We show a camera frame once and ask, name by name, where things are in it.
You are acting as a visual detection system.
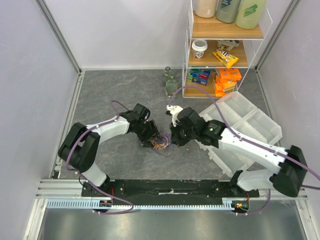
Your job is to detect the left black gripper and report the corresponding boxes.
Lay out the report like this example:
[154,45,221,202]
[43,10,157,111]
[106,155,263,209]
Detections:
[133,119,163,149]

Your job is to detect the colourful wire bundle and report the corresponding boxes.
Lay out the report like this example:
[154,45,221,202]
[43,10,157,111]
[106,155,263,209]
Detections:
[148,131,175,158]

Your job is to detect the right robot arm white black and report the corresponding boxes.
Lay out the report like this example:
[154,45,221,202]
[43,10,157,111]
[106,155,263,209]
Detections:
[166,105,307,198]

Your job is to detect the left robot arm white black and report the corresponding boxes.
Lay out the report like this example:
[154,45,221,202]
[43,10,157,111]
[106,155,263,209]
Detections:
[58,103,160,197]

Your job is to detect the front clear glass bottle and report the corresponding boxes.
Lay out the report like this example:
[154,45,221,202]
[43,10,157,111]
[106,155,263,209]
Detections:
[165,75,178,98]

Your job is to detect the clear glass bottle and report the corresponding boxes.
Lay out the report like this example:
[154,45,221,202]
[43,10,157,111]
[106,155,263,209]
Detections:
[161,66,172,87]
[165,75,178,98]

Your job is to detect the rear clear glass bottle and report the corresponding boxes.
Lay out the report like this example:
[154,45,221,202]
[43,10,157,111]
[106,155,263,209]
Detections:
[161,66,172,87]

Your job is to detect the blue sponge package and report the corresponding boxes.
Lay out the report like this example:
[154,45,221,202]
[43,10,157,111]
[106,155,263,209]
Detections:
[187,68,211,86]

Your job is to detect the orange snack boxes stack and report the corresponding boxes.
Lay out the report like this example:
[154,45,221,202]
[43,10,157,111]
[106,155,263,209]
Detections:
[212,68,242,98]

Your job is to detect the white compartment tray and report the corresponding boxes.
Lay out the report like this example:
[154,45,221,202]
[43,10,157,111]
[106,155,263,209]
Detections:
[197,91,283,178]

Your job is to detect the yellow candy bag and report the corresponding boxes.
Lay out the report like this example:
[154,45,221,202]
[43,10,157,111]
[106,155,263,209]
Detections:
[211,46,239,69]

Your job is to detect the white paper coffee cup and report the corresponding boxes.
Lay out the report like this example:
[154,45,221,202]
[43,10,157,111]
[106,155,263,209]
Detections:
[191,39,208,59]

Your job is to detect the beige jar on shelf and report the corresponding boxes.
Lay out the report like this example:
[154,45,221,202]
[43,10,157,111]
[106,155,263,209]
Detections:
[195,0,218,19]

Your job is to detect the grey green bottle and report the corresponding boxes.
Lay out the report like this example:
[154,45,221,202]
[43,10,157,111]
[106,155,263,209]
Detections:
[216,0,241,24]

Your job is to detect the light green bottle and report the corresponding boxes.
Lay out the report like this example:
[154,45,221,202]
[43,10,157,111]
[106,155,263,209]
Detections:
[235,0,267,30]

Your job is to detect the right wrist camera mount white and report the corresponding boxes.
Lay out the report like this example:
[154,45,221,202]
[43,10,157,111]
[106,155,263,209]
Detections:
[165,104,183,127]

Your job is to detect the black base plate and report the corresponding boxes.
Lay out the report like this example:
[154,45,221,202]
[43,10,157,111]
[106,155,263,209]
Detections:
[81,178,261,206]

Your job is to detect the white wire shelf rack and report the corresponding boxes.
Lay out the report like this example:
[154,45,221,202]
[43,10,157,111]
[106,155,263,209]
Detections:
[182,1,273,98]

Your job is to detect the light blue cable duct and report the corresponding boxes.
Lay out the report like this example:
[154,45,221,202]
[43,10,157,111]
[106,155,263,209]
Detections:
[46,198,235,211]

